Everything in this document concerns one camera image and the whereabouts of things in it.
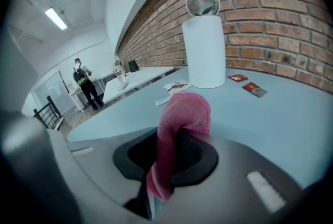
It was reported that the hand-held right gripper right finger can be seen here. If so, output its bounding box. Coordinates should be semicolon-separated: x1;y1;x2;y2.
156;128;304;224

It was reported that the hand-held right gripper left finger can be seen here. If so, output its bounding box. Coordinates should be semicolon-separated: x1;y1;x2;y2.
66;126;159;209

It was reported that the pink cloth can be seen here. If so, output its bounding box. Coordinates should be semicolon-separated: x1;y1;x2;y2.
145;92;212;203

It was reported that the black metal railing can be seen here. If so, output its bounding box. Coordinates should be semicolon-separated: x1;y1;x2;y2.
33;95;65;130

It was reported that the red and grey sachet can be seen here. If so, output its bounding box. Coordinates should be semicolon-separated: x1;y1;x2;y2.
242;82;268;98

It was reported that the white stick packet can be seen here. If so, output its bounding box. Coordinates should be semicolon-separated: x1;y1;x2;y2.
155;95;173;108

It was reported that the white side table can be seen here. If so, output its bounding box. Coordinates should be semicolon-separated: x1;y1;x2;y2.
103;66;176;105

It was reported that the white printed sachet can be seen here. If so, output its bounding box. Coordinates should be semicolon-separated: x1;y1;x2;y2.
163;79;193;96

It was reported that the black pouch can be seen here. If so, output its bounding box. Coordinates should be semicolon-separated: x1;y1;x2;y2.
127;60;139;73

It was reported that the white electric kettle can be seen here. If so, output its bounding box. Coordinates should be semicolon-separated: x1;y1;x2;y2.
181;0;227;89

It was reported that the ceiling tube light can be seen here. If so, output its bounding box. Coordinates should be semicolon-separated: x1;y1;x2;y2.
44;7;69;31

